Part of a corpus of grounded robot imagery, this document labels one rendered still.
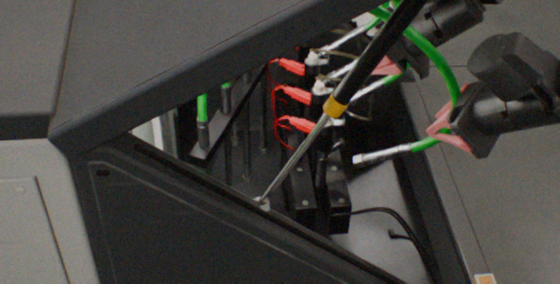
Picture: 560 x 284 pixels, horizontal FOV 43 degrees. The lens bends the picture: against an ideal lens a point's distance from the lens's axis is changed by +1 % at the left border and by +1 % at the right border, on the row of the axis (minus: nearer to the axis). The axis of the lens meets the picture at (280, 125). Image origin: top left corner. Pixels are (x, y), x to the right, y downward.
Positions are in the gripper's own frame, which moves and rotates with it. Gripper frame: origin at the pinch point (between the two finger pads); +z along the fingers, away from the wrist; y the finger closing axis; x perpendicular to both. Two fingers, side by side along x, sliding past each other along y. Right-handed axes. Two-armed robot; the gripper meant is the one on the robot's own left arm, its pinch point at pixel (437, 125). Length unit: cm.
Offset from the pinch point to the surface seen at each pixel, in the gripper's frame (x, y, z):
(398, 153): 0.6, 3.9, 6.1
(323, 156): -0.8, 2.8, 25.0
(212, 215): -19.9, 34.4, -5.2
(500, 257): 102, -60, 95
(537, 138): 104, -121, 111
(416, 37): -14.0, -0.3, -7.9
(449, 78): -6.5, -0.6, -7.3
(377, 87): -2.5, -11.1, 19.6
